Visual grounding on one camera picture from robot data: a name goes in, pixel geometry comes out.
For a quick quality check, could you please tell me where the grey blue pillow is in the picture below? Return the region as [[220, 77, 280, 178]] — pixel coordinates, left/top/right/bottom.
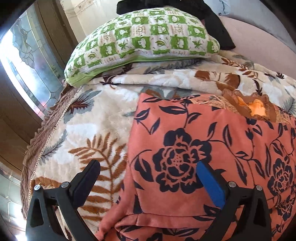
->
[[204, 0, 231, 16]]

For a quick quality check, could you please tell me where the orange floral garment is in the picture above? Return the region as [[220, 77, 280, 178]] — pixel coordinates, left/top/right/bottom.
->
[[96, 93, 295, 240]]

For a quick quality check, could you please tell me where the cream leaf-pattern blanket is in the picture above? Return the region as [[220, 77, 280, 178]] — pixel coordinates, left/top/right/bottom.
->
[[20, 51, 295, 232]]

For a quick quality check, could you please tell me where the green white checkered pillow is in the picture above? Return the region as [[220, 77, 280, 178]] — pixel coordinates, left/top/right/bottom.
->
[[64, 6, 220, 87]]

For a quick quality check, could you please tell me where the black garment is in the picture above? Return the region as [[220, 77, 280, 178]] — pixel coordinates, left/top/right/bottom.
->
[[116, 0, 235, 50]]

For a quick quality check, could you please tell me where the brown door stained glass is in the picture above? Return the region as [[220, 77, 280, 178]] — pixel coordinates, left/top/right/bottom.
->
[[1, 1, 77, 240]]

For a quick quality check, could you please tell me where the pink bolster pillow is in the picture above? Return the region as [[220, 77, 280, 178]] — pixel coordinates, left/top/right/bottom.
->
[[220, 16, 295, 79]]

